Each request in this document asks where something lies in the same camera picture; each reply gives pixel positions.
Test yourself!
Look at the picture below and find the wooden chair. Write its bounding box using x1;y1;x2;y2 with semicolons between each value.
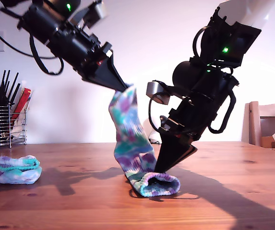
242;101;275;149

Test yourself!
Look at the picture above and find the black chopstick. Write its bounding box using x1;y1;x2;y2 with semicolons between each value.
0;69;6;94
2;69;11;94
7;71;19;105
10;82;22;105

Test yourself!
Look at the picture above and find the red and yellow paper packet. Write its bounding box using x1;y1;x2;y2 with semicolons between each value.
11;87;35;120

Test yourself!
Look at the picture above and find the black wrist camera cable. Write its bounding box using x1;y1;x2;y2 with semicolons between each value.
0;16;57;60
148;93;167;132

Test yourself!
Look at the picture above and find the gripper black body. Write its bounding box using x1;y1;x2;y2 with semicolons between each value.
158;97;221;145
48;25;113;81

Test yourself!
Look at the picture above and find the white round security camera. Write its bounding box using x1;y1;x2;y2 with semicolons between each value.
143;117;162;144

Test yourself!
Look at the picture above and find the brown cardboard box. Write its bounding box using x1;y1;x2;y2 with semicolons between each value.
261;136;275;149

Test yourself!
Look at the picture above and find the tie-dye Hugging Face sock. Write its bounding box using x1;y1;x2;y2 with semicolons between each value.
0;155;43;185
108;85;181;197

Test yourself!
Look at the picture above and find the white paper packet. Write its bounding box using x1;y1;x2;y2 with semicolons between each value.
11;113;27;140

